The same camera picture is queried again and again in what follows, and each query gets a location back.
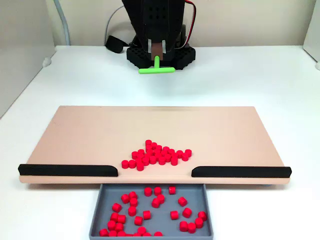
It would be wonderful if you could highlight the grey tray container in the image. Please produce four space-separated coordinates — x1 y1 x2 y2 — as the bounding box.
88 183 215 238

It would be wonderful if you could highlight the white USB cable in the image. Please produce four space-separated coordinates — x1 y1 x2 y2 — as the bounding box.
104 4 125 47

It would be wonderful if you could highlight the black foam bumper strip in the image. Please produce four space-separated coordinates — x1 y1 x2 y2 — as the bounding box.
17 163 119 178
191 165 293 179

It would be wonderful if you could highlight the red white black servo cable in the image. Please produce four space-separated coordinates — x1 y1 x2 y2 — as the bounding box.
184 0 198 49

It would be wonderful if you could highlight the green T-shaped pusher tool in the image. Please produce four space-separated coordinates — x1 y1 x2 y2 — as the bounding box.
138 42 175 75

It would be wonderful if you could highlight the pink flat board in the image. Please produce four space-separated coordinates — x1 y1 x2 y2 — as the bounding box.
18 105 292 187

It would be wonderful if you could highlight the white cable conduit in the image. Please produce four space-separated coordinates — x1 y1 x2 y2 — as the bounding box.
52 0 72 46

